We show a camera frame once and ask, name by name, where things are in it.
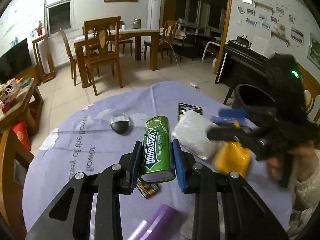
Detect white tissue pack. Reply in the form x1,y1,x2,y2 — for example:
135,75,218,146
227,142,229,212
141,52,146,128
172,110,225,160

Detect white wall radiator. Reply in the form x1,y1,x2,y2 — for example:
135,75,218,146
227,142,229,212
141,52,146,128
50,37,75,67

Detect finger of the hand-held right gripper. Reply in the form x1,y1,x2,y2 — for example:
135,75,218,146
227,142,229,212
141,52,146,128
207,116,264,144
218,107,272,120

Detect white sheet music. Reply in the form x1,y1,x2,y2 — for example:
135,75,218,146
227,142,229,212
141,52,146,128
250,35,275,59

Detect purple tube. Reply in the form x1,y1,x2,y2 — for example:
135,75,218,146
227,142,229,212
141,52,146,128
127,204,179,240

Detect black flat packet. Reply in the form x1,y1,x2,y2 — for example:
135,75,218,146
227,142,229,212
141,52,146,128
177,102,202,120

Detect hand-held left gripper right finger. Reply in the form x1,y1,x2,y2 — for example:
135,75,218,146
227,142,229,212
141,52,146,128
171,139,290,240

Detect wooden dining chair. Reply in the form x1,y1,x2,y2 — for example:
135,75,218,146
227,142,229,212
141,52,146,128
59,29,85,85
144,20,180,64
110,21,133,55

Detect purple printed tablecloth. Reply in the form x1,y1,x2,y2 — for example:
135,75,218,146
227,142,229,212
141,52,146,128
22,81,295,240

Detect wooden dining table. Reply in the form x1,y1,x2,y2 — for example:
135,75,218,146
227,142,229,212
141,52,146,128
74,27,160,88

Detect white plastic chair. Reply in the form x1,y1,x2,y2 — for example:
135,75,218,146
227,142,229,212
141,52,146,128
202,41,222,64

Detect black television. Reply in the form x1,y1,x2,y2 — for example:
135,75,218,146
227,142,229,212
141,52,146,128
0,38,32,84

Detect white framed window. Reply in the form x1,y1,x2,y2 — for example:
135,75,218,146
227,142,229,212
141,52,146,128
44,0,75,37

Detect framed landscape picture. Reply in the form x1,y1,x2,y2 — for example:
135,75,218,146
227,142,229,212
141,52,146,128
307,32,320,63

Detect red paper bag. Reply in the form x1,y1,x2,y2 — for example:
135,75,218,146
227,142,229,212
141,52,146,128
12,121,32,152

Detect black trash bin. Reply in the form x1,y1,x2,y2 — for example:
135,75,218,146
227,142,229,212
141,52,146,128
232,83,277,113

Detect group of wall photos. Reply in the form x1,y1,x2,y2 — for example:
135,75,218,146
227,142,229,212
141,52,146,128
236,0,304,45

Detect yellow foil pouch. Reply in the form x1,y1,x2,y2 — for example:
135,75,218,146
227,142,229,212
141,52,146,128
214,121,252,178

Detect green gum tin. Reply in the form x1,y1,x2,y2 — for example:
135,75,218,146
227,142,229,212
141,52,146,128
138,116,175,183

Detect wooden coffee table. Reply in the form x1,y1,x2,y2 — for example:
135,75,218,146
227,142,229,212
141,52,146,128
0,79,43,133

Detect white cable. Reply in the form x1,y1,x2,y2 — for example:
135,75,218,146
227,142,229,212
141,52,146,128
160,38,181,71

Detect wooden sofa frame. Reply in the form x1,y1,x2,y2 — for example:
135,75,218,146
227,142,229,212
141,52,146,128
0,127,34,240

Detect black and silver oval object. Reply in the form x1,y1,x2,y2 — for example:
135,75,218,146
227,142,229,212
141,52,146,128
110,112,131,133

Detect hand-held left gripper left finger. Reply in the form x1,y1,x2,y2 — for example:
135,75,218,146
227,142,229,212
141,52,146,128
25,140,143,240

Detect wooden chair with oval back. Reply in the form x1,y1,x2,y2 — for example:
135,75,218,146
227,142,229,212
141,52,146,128
83,17,125,96

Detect white standing air conditioner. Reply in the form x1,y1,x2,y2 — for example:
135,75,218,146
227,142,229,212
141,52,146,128
148,0,162,30

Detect white and red basket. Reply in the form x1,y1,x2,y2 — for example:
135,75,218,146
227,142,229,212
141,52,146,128
0,79,20,113

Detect person's right forearm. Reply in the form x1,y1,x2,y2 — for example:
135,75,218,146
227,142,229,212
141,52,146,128
286,150,320,239

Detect black handbag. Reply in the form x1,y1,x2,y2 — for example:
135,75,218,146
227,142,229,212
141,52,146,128
234,34,249,47

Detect green flat box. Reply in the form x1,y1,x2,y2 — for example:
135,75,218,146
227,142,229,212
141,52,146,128
16,77,34,88

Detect tall wooden plant stand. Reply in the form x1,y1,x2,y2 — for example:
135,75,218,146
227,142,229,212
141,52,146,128
32,33,56,83

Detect black piano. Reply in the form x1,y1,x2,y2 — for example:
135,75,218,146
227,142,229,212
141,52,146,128
215,41,275,98

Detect wooden television cabinet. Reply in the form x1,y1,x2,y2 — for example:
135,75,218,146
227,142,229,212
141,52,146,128
25,64,42,85

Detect wooden door frame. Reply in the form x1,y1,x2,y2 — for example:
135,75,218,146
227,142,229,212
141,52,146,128
165,0,233,74

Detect person's right hand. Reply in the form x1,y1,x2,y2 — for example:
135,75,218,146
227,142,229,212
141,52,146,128
266,142,315,181

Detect small black yellow packet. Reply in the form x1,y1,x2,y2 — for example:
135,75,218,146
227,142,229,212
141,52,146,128
136,182,162,199

